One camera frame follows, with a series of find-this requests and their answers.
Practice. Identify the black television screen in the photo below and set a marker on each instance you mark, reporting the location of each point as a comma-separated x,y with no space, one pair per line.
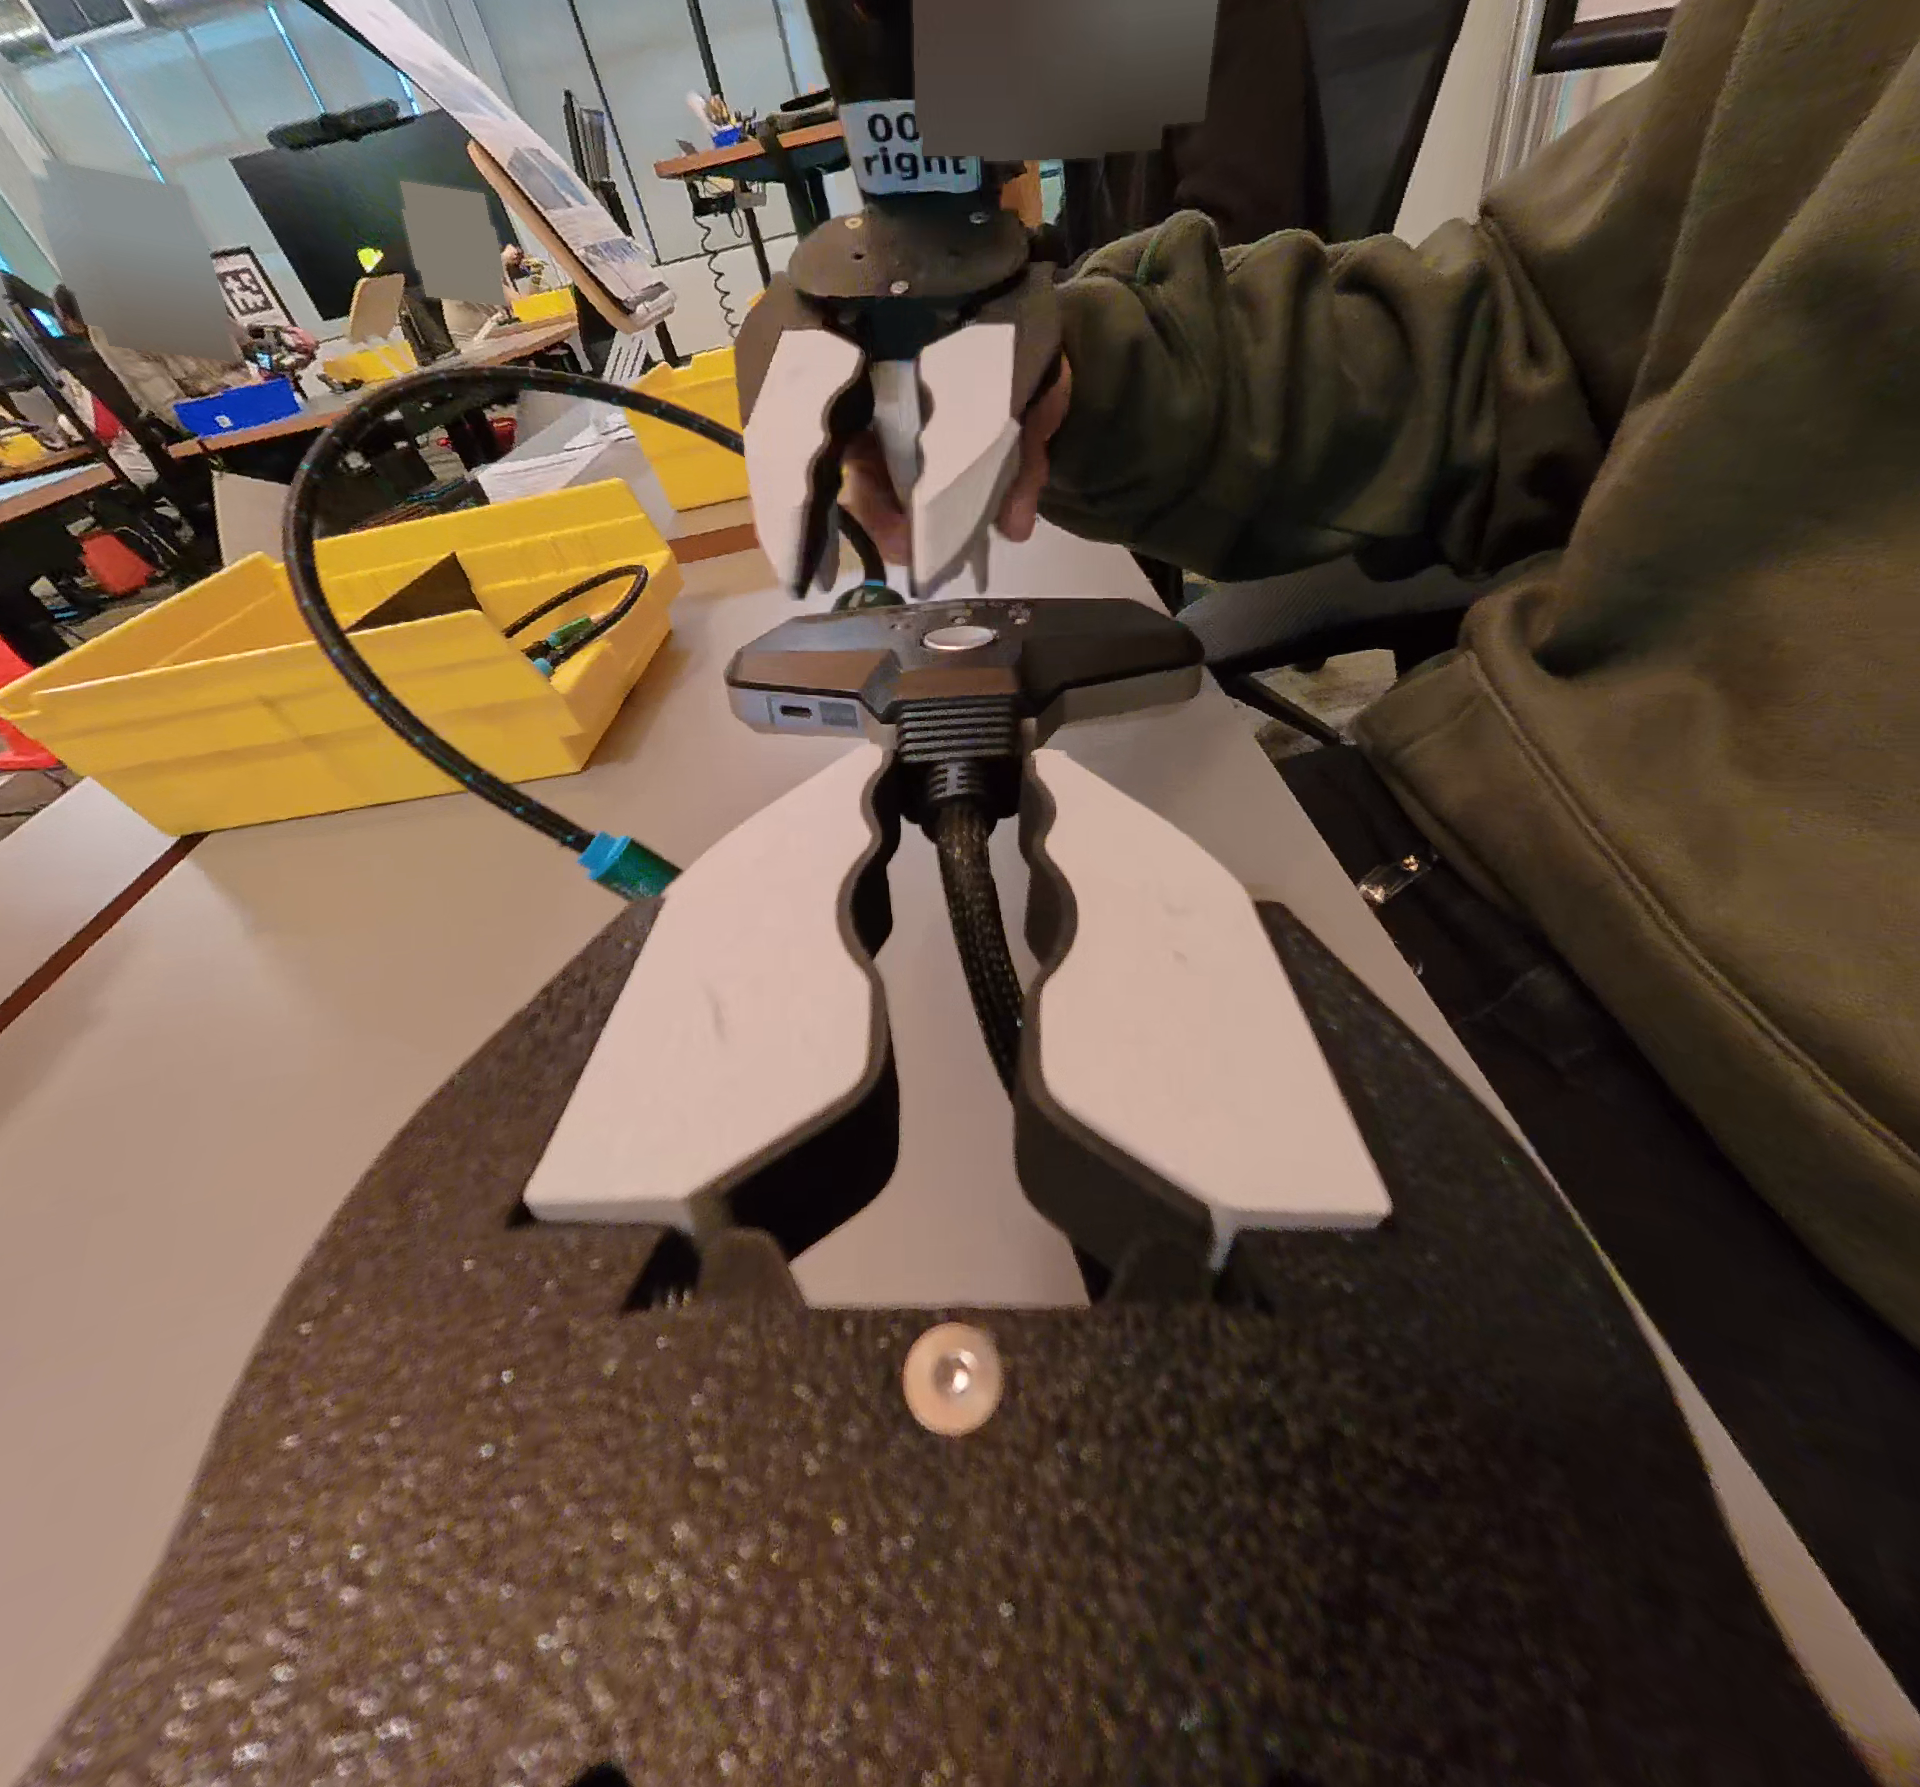
324,220

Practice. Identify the black and white marker sign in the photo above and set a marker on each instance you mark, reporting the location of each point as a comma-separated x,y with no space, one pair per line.
252,287

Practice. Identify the black webcam bar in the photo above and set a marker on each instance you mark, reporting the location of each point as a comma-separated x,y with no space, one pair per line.
337,126

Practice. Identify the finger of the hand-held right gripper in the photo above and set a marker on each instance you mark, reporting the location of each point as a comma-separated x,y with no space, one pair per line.
968,451
789,451

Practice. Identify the person's right hand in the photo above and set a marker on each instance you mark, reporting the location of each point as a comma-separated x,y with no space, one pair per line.
876,512

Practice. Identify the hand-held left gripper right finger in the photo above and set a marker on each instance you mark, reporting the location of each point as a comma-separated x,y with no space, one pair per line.
1185,1038

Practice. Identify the small blue plastic bin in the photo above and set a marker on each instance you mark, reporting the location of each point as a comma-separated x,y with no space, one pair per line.
239,408

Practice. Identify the person's olive jacket torso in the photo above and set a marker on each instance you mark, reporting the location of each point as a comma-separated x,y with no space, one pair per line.
1725,617

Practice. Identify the black mesh office chair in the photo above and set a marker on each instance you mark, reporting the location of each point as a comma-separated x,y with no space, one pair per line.
1379,61

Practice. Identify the yellow plastic bin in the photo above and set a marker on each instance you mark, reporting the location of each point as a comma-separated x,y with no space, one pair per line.
224,737
367,365
683,451

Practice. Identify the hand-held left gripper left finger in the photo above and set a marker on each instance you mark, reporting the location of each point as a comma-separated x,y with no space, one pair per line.
720,1021

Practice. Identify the white paper instruction sheet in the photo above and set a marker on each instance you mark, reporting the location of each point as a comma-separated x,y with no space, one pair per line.
450,92

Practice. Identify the wooden standing desk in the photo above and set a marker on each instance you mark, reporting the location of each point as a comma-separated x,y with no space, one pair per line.
749,152

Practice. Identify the white paper sheets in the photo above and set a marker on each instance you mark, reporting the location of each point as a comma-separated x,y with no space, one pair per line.
555,473

